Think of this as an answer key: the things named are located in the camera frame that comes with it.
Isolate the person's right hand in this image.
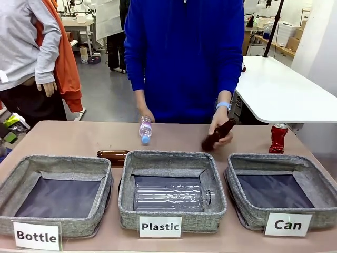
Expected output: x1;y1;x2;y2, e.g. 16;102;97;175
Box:
136;104;156;124

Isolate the person's left hand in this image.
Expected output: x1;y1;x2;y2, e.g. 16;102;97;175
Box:
209;107;234;150

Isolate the brown glass bottle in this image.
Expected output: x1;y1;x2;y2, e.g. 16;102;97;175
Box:
96;150;130;167
201;118;237;151

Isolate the small water bottle blue cap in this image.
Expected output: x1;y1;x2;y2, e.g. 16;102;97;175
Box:
138;115;153;145

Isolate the person's right forearm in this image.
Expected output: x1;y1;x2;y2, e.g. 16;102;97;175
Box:
133;89;148;108

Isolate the person's left forearm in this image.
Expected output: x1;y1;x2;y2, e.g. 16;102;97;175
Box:
216;90;234;106

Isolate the grey fabric basket Plastic label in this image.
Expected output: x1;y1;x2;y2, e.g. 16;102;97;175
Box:
117;150;228;233

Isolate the crushed red can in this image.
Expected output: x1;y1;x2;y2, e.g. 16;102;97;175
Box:
268;123;289;154

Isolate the grey fabric basket Can label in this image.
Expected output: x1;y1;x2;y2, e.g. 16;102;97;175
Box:
223;153;337;230

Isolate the grey fabric basket Bottle label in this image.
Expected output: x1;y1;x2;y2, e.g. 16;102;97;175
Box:
0;154;114;238

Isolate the white Can label sign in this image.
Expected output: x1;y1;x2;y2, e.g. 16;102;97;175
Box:
264;212;313;237

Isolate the light blue wristband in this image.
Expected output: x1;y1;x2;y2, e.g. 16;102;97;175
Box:
215;101;232;112

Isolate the white table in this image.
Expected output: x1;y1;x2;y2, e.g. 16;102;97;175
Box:
233;55;337;124

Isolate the blue hoodie torso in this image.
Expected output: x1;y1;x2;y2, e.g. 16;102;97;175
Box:
123;0;245;124

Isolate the person in black clothes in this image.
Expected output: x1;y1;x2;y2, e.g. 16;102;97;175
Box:
106;0;130;73

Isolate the orange jacket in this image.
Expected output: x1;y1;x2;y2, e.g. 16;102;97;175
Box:
35;0;84;113

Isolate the large clear plastic bottle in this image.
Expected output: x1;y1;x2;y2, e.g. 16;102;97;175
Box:
133;181;215;212

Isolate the bystander's bare hand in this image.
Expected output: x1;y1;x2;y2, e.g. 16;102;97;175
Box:
36;81;58;98

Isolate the white hanging sheet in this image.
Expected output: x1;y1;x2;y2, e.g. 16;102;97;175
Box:
95;0;125;41

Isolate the cardboard box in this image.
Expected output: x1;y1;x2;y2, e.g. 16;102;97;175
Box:
286;36;301;51

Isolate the black tripod stand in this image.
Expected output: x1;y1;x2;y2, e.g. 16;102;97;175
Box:
263;0;286;59

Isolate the white workbench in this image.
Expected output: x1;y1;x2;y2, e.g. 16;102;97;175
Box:
62;20;95;57

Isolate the stack of white boxes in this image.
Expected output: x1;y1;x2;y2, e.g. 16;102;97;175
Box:
275;21;299;41

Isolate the white Plastic label sign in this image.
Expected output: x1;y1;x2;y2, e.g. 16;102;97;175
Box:
138;216;183;238

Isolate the green and black bag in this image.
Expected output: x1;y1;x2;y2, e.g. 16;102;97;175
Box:
0;112;30;144

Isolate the bystander in grey shirt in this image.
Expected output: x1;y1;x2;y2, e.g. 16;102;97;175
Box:
0;0;67;129

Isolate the white Bottle label sign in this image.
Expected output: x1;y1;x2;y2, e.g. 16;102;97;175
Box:
12;221;63;251

